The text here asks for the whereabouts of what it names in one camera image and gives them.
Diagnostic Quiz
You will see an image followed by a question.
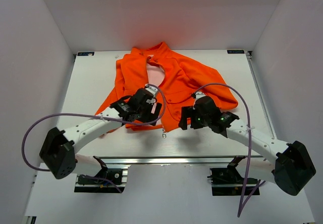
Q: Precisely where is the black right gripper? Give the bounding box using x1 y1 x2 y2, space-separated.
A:
179 105 210 130

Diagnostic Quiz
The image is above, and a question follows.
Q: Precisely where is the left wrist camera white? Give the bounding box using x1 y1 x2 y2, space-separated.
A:
144 84 159 97

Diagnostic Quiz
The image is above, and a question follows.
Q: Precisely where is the aluminium table edge rail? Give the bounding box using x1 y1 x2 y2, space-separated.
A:
46 155 286 165

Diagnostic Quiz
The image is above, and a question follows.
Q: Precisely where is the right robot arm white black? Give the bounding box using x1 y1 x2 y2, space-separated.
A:
179 95 316 196

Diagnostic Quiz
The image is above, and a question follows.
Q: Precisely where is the blue label sticker left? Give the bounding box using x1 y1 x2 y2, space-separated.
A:
77 51 94 57

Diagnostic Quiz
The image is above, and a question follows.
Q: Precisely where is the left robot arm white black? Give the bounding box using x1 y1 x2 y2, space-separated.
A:
39 84 165 183

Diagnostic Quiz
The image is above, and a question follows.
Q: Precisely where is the orange jacket with pink lining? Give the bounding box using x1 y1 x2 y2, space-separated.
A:
96 42 238 132

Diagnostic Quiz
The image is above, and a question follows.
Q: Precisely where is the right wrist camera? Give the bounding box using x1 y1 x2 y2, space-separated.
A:
191 91 206 101

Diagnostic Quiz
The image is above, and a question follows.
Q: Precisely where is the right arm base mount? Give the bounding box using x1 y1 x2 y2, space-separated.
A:
205 156 246 196

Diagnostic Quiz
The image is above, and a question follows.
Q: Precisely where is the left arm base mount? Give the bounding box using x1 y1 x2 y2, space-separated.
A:
74 155 125 194

